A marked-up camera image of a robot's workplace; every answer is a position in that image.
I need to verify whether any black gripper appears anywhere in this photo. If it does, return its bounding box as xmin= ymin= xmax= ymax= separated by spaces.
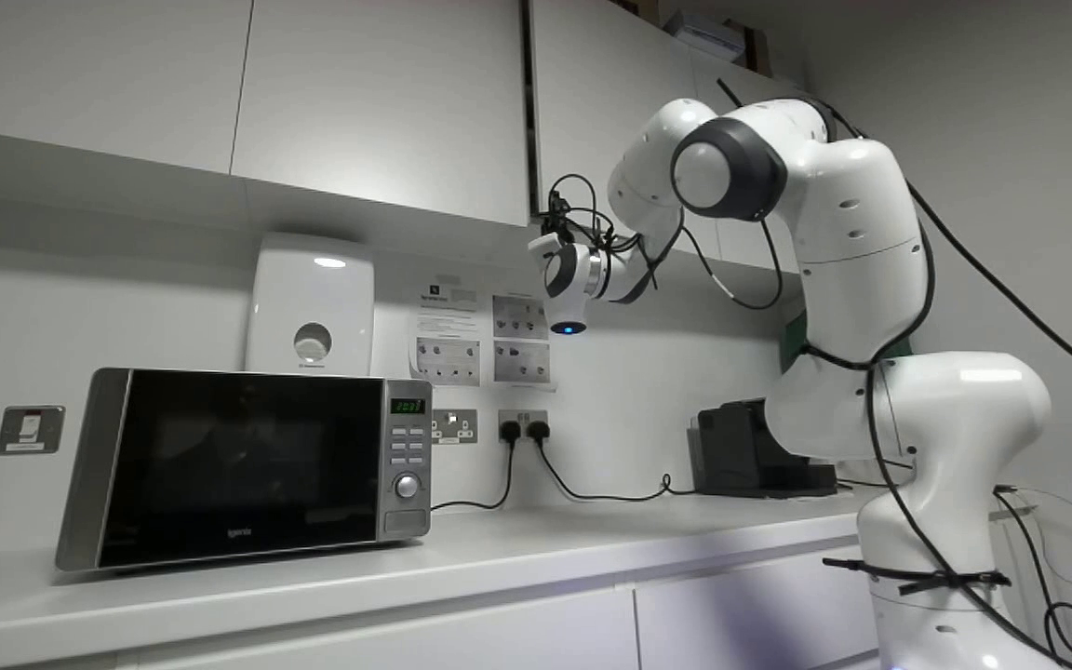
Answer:
xmin=541 ymin=181 xmax=580 ymax=261

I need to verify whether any white upper cabinet body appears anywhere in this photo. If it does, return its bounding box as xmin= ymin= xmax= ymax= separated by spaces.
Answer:
xmin=0 ymin=119 xmax=811 ymax=308

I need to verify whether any black coffee machine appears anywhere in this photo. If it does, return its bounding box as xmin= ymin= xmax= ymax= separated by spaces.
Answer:
xmin=683 ymin=395 xmax=842 ymax=497

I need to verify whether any silver black microwave oven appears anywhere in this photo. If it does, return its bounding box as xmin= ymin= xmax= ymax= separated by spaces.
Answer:
xmin=52 ymin=364 xmax=434 ymax=575

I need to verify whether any black zip tie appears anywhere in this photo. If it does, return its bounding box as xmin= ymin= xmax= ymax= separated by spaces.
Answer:
xmin=824 ymin=553 xmax=1012 ymax=600

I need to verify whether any white double wall socket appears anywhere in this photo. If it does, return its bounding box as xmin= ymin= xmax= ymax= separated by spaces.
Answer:
xmin=412 ymin=330 xmax=487 ymax=388
xmin=490 ymin=294 xmax=549 ymax=342
xmin=490 ymin=337 xmax=554 ymax=388

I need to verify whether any white paper wall sign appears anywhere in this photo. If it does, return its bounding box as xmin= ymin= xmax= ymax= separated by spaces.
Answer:
xmin=418 ymin=270 xmax=485 ymax=312

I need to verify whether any metal double wall socket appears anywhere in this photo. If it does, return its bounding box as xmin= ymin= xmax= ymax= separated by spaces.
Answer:
xmin=495 ymin=405 xmax=554 ymax=447

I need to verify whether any black coffee machine cable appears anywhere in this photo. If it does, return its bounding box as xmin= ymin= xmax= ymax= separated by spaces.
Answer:
xmin=525 ymin=418 xmax=705 ymax=507

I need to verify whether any black microwave power cable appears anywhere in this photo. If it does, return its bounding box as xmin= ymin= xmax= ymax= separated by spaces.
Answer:
xmin=428 ymin=418 xmax=525 ymax=514

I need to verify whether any metal wall switch plate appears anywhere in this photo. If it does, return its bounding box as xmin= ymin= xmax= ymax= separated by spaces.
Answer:
xmin=430 ymin=405 xmax=481 ymax=447

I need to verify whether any white wall dispenser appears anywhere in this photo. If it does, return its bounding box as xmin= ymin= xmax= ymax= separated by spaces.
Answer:
xmin=240 ymin=232 xmax=379 ymax=380

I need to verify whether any grey wall switch plate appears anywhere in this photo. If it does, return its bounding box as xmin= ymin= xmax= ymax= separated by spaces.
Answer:
xmin=0 ymin=400 xmax=67 ymax=459

